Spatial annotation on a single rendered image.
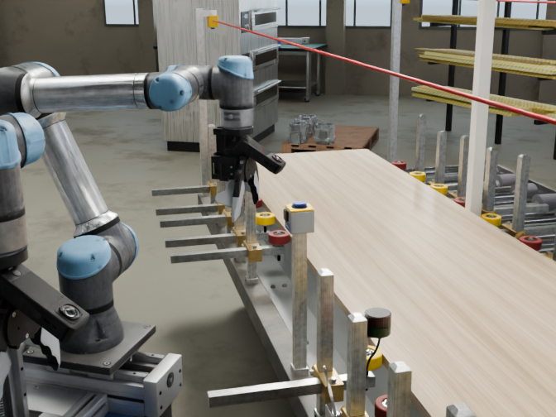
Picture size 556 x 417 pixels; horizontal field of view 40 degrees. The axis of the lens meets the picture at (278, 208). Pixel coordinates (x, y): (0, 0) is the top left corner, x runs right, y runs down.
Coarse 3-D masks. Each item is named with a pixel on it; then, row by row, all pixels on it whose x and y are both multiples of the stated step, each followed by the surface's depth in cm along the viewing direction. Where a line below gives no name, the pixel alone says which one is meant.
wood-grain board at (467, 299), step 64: (320, 192) 348; (384, 192) 347; (320, 256) 266; (384, 256) 265; (448, 256) 265; (512, 256) 264; (448, 320) 215; (512, 320) 214; (448, 384) 181; (512, 384) 181
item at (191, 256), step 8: (232, 248) 288; (240, 248) 288; (264, 248) 288; (272, 248) 288; (280, 248) 289; (176, 256) 281; (184, 256) 282; (192, 256) 282; (200, 256) 283; (208, 256) 284; (216, 256) 284; (224, 256) 285; (232, 256) 286; (240, 256) 287
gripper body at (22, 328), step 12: (24, 252) 91; (0, 264) 88; (12, 264) 89; (0, 300) 91; (0, 312) 90; (12, 312) 90; (12, 324) 90; (24, 324) 93; (36, 324) 95; (12, 336) 91; (24, 336) 93; (12, 348) 92
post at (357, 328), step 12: (348, 324) 169; (360, 324) 167; (348, 336) 170; (360, 336) 168; (348, 348) 171; (360, 348) 169; (348, 360) 171; (360, 360) 169; (348, 372) 172; (360, 372) 170; (348, 384) 173; (360, 384) 171; (348, 396) 173; (360, 396) 172; (348, 408) 174; (360, 408) 173
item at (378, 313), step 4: (372, 308) 171; (376, 308) 171; (380, 308) 171; (368, 312) 169; (372, 312) 169; (376, 312) 169; (380, 312) 169; (384, 312) 169; (388, 312) 169; (372, 316) 167; (376, 316) 167; (380, 316) 167; (384, 316) 167; (380, 340) 171; (376, 348) 171; (372, 356) 172; (368, 360) 172; (368, 364) 172
